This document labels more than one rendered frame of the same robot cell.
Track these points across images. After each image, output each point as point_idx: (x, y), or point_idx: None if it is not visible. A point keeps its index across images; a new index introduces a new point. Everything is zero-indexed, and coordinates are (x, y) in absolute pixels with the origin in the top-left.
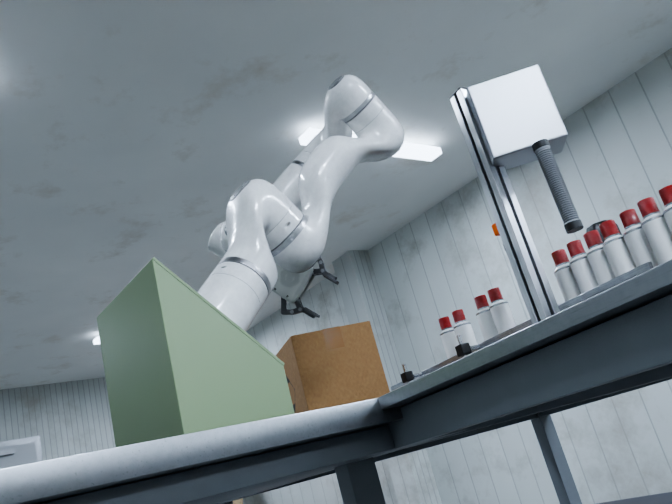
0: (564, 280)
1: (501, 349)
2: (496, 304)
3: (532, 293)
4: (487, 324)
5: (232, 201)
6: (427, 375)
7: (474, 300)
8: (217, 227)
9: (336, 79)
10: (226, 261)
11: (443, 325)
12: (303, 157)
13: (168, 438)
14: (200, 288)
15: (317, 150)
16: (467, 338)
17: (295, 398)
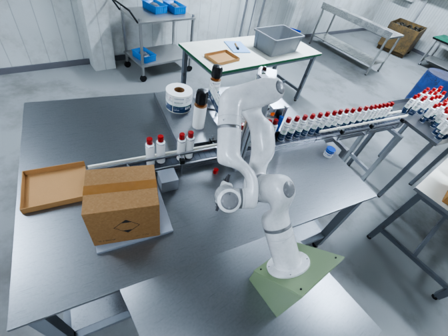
0: None
1: (328, 214)
2: (194, 139)
3: (243, 155)
4: (185, 146)
5: (290, 197)
6: (308, 221)
7: (181, 136)
8: (241, 199)
9: (283, 86)
10: (291, 226)
11: (151, 143)
12: (241, 123)
13: (338, 283)
14: (291, 245)
15: (274, 138)
16: (165, 148)
17: (136, 227)
